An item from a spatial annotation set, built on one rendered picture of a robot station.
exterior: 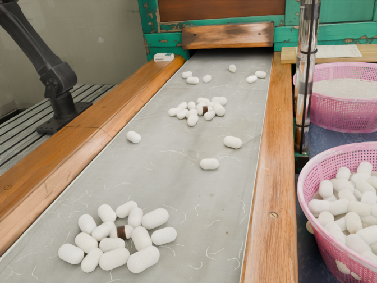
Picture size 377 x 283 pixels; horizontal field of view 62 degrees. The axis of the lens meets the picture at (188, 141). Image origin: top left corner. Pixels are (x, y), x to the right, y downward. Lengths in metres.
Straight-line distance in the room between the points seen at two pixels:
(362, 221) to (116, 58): 2.03
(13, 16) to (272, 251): 0.86
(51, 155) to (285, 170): 0.40
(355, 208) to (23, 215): 0.45
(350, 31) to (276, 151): 0.68
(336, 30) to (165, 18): 0.56
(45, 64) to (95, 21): 1.40
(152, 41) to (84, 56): 1.29
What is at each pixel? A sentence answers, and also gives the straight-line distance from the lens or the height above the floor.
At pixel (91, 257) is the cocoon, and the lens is 0.40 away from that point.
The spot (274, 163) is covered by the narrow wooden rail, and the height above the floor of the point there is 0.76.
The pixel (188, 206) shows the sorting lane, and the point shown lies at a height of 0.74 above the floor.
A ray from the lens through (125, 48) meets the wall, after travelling 2.26.
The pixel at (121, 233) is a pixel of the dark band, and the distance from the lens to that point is 0.42.
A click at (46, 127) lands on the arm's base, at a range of 0.98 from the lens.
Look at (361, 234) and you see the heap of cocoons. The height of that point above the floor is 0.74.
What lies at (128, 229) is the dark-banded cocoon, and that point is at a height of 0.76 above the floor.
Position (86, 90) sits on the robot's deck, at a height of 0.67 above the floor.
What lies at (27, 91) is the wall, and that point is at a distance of 2.93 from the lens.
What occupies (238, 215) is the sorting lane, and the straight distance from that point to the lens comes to 0.44.
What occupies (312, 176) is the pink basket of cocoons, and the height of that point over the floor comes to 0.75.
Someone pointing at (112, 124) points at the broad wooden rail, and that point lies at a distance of 0.70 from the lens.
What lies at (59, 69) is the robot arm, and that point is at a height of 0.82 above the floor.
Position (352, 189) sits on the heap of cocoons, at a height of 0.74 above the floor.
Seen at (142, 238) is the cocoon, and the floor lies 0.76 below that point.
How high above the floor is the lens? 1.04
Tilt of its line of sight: 29 degrees down
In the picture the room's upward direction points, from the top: 6 degrees counter-clockwise
